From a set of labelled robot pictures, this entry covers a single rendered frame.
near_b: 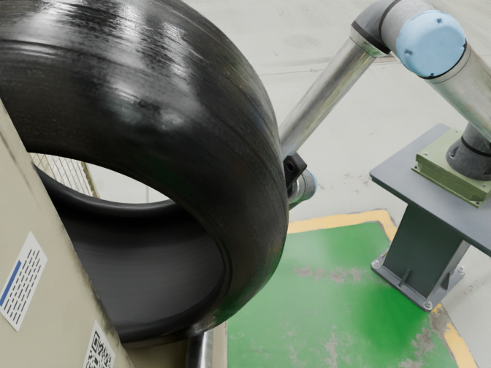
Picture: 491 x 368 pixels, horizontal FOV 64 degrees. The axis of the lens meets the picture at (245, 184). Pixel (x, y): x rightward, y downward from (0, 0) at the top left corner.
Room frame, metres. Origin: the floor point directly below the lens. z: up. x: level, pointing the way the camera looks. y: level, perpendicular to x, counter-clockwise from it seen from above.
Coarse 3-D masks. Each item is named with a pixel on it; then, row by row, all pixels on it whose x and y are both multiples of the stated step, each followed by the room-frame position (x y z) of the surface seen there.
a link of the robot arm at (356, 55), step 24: (384, 0) 0.89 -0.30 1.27; (360, 24) 0.90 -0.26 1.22; (360, 48) 0.89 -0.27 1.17; (384, 48) 0.87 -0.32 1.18; (336, 72) 0.89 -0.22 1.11; (360, 72) 0.88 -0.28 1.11; (312, 96) 0.89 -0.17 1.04; (336, 96) 0.87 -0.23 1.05; (288, 120) 0.89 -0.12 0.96; (312, 120) 0.86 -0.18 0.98; (288, 144) 0.86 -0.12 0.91
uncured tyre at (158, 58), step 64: (0, 0) 0.39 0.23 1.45; (64, 0) 0.40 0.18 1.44; (128, 0) 0.44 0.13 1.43; (0, 64) 0.30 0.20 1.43; (64, 64) 0.31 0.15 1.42; (128, 64) 0.32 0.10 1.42; (192, 64) 0.37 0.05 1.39; (64, 128) 0.28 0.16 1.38; (128, 128) 0.28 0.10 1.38; (192, 128) 0.30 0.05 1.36; (256, 128) 0.36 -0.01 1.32; (64, 192) 0.55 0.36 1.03; (192, 192) 0.28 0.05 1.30; (256, 192) 0.30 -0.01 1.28; (128, 256) 0.48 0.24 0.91; (192, 256) 0.46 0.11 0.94; (256, 256) 0.28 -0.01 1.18; (128, 320) 0.34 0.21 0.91; (192, 320) 0.28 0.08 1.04
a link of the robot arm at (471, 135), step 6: (468, 126) 1.06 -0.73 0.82; (468, 132) 1.04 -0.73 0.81; (474, 132) 1.02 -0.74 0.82; (468, 138) 1.03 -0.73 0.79; (474, 138) 1.01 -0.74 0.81; (480, 138) 1.00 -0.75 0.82; (486, 138) 0.97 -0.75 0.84; (468, 144) 1.02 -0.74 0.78; (474, 144) 1.01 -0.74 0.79; (480, 144) 0.99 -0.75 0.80; (486, 144) 0.97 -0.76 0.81; (480, 150) 0.99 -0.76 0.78; (486, 150) 0.98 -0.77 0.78
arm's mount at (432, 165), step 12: (456, 132) 1.22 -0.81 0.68; (432, 144) 1.15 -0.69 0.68; (444, 144) 1.15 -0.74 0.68; (420, 156) 1.08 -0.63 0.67; (432, 156) 1.08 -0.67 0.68; (444, 156) 1.08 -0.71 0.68; (420, 168) 1.08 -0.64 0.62; (432, 168) 1.04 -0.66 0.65; (444, 168) 1.01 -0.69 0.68; (432, 180) 1.03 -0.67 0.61; (444, 180) 1.00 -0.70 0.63; (456, 180) 0.97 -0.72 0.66; (468, 180) 0.95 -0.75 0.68; (480, 180) 0.95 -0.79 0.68; (456, 192) 0.96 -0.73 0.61; (468, 192) 0.93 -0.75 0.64; (480, 192) 0.91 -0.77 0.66; (480, 204) 0.90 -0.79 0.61
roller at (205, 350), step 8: (200, 336) 0.30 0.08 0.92; (208, 336) 0.31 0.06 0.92; (192, 344) 0.29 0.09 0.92; (200, 344) 0.29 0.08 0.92; (208, 344) 0.29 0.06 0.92; (192, 352) 0.28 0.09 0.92; (200, 352) 0.28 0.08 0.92; (208, 352) 0.28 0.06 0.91; (192, 360) 0.26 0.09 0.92; (200, 360) 0.26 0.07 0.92; (208, 360) 0.27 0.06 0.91
